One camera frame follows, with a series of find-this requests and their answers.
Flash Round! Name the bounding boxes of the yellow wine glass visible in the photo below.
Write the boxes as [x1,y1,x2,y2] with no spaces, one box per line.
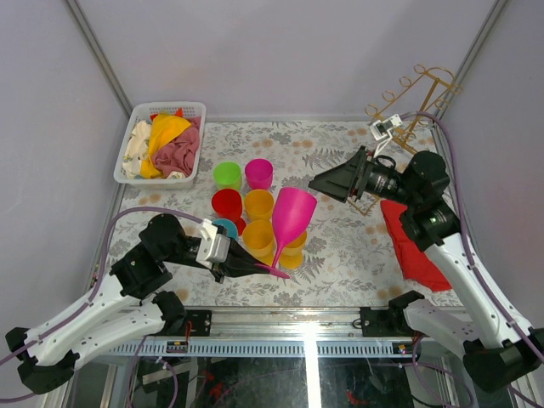
[242,220,275,266]
[279,231,307,269]
[244,189,275,222]

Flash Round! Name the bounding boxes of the teal plastic wine glass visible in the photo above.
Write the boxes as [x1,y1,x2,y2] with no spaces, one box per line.
[212,218,239,241]

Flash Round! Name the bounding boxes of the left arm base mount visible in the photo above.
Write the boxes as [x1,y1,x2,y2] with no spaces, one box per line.
[152,292,213,338]

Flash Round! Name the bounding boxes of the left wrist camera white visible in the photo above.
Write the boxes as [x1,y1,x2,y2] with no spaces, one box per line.
[195,218,230,269]

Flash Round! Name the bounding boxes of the gold wire glass rack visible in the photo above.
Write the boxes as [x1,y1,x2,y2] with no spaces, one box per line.
[330,63,464,216]

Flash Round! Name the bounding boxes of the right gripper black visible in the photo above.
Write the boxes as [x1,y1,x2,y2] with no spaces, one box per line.
[309,146,418,207]

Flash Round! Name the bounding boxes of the red folded cloth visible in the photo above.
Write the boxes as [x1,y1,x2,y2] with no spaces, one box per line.
[380,200,452,292]

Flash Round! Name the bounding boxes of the red plastic wine glass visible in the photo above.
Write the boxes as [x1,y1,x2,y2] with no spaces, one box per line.
[212,189,247,235]

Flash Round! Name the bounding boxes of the aluminium front rail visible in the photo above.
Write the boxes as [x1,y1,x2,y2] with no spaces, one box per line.
[99,304,426,341]

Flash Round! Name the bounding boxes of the slotted grey cable duct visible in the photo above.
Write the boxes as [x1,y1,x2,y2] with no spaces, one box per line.
[107,338,412,359]

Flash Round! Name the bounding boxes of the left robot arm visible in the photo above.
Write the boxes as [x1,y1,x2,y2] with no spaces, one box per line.
[5,213,269,394]

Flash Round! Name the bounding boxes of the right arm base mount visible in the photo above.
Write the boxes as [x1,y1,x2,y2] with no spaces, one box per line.
[360,291,424,337]

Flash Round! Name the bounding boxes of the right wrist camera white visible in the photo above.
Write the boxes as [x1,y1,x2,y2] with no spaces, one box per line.
[369,114,402,157]

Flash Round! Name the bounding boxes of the yellow cloth in basket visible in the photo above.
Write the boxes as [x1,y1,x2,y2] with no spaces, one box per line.
[141,113,192,179]

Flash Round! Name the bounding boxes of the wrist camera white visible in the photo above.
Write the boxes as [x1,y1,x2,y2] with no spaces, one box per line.
[369,114,402,157]
[195,218,230,269]

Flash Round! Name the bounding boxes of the white plastic basket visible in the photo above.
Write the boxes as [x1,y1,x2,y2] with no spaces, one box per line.
[114,101,207,190]

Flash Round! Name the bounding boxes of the cream floral cloth in basket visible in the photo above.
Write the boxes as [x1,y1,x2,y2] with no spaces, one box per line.
[122,121,152,179]

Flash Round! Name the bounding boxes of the magenta plastic wine glass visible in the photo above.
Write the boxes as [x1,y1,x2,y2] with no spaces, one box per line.
[245,158,274,190]

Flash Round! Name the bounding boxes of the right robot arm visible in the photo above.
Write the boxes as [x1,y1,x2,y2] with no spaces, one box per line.
[309,148,543,393]

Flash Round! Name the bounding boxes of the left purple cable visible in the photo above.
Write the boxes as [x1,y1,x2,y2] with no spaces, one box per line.
[0,207,207,403]

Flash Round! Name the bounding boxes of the green plastic wine glass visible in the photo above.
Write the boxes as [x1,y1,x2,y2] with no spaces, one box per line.
[213,161,242,190]

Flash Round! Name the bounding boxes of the pink cloth in basket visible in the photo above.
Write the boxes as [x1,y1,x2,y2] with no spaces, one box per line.
[152,116,201,179]

